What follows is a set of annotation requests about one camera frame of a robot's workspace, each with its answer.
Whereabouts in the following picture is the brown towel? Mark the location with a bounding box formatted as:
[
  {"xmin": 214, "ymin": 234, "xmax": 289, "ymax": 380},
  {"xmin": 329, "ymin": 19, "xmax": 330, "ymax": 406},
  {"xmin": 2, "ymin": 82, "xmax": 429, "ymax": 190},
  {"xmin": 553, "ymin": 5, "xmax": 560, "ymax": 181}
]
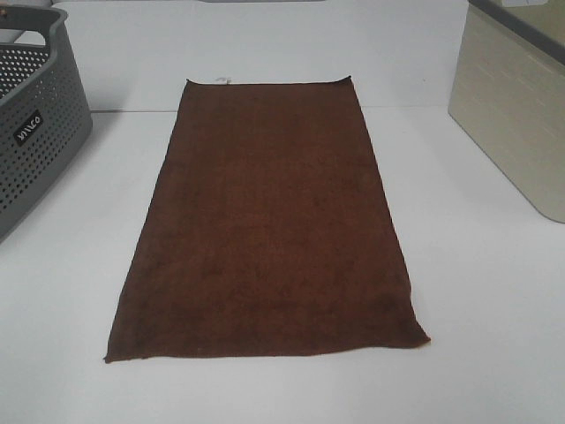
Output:
[{"xmin": 105, "ymin": 78, "xmax": 429, "ymax": 363}]

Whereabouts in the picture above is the beige plastic storage box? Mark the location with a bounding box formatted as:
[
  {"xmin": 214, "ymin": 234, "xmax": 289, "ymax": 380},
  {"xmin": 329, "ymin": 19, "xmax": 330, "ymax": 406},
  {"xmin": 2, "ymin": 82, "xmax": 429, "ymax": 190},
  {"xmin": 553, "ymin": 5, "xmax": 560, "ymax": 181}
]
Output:
[{"xmin": 448, "ymin": 1, "xmax": 564, "ymax": 223}]

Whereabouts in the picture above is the grey perforated plastic basket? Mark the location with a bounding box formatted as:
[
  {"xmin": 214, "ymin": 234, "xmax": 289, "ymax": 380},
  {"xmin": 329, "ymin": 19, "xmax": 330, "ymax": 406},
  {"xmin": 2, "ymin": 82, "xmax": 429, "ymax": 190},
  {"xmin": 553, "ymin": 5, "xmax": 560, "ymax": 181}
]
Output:
[{"xmin": 1, "ymin": 5, "xmax": 93, "ymax": 237}]

